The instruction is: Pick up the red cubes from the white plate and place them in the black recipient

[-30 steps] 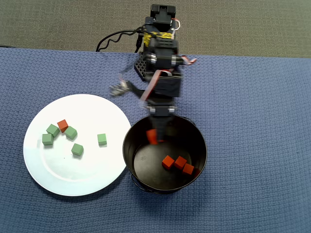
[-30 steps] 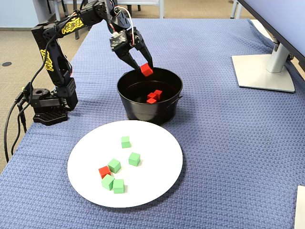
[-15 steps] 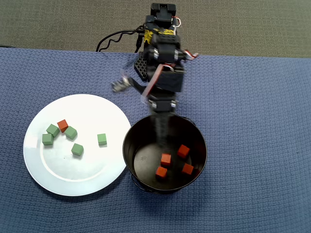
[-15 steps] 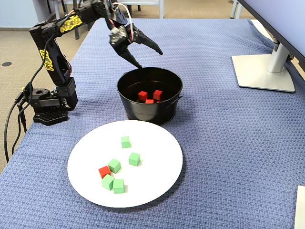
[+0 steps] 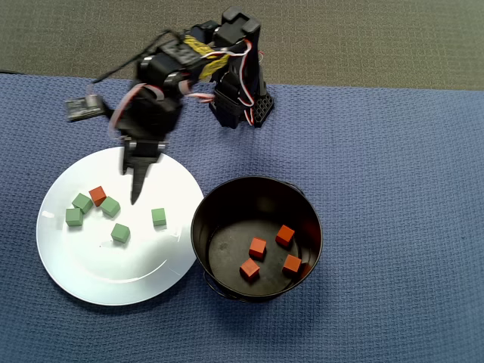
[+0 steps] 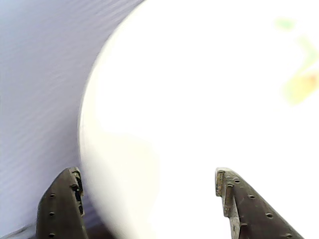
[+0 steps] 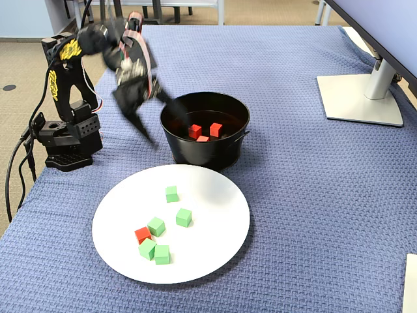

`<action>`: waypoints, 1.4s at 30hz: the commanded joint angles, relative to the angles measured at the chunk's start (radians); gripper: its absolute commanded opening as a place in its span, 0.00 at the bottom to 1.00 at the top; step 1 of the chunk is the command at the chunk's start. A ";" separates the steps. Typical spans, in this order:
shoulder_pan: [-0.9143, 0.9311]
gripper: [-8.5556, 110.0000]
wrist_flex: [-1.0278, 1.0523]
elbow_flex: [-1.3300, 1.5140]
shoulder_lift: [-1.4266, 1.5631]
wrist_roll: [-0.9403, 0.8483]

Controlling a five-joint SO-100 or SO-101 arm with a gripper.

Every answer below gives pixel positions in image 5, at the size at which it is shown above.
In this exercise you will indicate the green cube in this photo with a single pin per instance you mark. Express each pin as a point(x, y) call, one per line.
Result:
point(82, 202)
point(110, 206)
point(120, 232)
point(73, 218)
point(158, 216)

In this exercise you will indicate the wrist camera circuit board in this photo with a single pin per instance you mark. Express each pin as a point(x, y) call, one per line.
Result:
point(85, 108)

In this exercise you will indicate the red cube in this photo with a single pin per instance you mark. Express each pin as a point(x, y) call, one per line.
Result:
point(98, 196)
point(285, 235)
point(249, 268)
point(257, 248)
point(292, 264)

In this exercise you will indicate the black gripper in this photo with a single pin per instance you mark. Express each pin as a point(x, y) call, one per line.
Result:
point(144, 151)

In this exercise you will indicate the black metal bucket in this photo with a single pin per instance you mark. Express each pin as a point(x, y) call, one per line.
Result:
point(242, 196)

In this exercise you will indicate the white round plate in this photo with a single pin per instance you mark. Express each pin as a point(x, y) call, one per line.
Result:
point(113, 272)

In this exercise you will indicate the blue woven table cloth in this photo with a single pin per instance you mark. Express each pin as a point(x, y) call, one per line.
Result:
point(378, 227)

